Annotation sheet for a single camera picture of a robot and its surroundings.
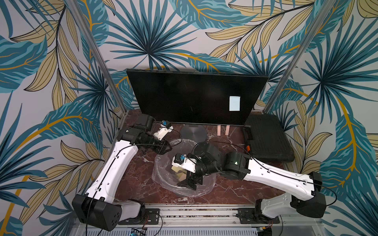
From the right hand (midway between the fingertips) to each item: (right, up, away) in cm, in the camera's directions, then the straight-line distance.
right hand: (179, 171), depth 62 cm
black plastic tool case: (+54, +10, +33) cm, 64 cm away
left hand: (-7, +8, +10) cm, 15 cm away
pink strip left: (+22, +16, +30) cm, 41 cm away
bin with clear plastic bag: (-7, -2, -2) cm, 7 cm away
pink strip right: (+27, +17, +28) cm, 43 cm away
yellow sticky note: (-2, 0, +4) cm, 4 cm away
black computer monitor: (0, +38, +36) cm, 52 cm away
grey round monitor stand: (+9, +15, +42) cm, 45 cm away
